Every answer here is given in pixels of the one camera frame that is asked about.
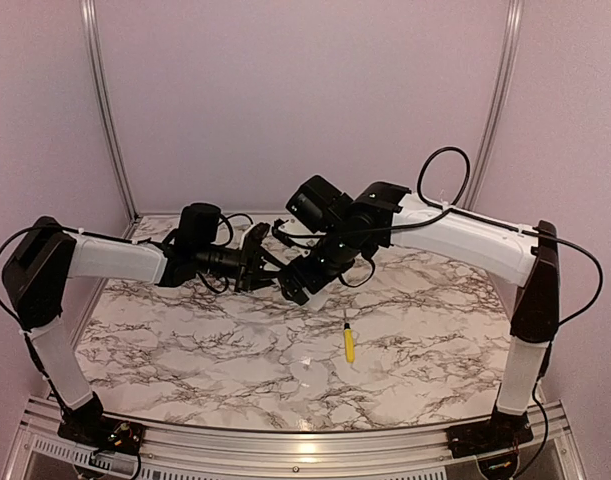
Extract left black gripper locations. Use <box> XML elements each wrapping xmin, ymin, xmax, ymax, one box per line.
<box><xmin>194</xmin><ymin>236</ymin><xmax>285</xmax><ymax>291</ymax></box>

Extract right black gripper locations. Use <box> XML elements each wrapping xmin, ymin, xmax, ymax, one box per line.
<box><xmin>276</xmin><ymin>227</ymin><xmax>369</xmax><ymax>305</ymax></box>

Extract white remote control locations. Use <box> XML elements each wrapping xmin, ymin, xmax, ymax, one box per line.
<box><xmin>273</xmin><ymin>217</ymin><xmax>329</xmax><ymax>312</ymax></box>

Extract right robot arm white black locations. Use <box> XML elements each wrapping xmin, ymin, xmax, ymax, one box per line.
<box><xmin>279</xmin><ymin>175</ymin><xmax>560</xmax><ymax>448</ymax></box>

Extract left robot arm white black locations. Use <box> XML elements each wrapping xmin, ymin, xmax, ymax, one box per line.
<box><xmin>2</xmin><ymin>203</ymin><xmax>284</xmax><ymax>445</ymax></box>

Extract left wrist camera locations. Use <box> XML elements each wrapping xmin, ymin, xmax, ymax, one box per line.
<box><xmin>241</xmin><ymin>222</ymin><xmax>271</xmax><ymax>256</ymax></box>

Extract yellow handled screwdriver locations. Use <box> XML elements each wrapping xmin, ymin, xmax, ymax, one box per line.
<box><xmin>343</xmin><ymin>311</ymin><xmax>359</xmax><ymax>364</ymax></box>

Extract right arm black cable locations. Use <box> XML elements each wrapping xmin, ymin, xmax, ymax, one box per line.
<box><xmin>416</xmin><ymin>146</ymin><xmax>604</xmax><ymax>329</ymax></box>

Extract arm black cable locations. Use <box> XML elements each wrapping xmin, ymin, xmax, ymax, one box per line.
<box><xmin>416</xmin><ymin>146</ymin><xmax>604</xmax><ymax>329</ymax></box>
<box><xmin>0</xmin><ymin>222</ymin><xmax>81</xmax><ymax>334</ymax></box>

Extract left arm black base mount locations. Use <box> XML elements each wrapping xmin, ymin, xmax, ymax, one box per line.
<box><xmin>57</xmin><ymin>417</ymin><xmax>145</xmax><ymax>455</ymax></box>

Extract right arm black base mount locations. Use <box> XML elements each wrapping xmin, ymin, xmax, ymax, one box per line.
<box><xmin>446</xmin><ymin>419</ymin><xmax>534</xmax><ymax>458</ymax></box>

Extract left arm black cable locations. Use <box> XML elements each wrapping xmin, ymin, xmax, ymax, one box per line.
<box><xmin>0</xmin><ymin>222</ymin><xmax>81</xmax><ymax>334</ymax></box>

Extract front aluminium rail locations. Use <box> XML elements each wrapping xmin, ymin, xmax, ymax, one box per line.
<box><xmin>14</xmin><ymin>399</ymin><xmax>586</xmax><ymax>480</ymax></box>

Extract left aluminium frame post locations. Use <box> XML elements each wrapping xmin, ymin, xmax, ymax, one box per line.
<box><xmin>80</xmin><ymin>0</ymin><xmax>139</xmax><ymax>222</ymax></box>

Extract aluminium frame post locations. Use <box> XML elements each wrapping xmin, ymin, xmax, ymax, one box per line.
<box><xmin>462</xmin><ymin>0</ymin><xmax>525</xmax><ymax>209</ymax></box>
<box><xmin>80</xmin><ymin>0</ymin><xmax>139</xmax><ymax>222</ymax></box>

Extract right aluminium frame post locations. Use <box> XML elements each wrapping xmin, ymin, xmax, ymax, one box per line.
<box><xmin>462</xmin><ymin>0</ymin><xmax>525</xmax><ymax>209</ymax></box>

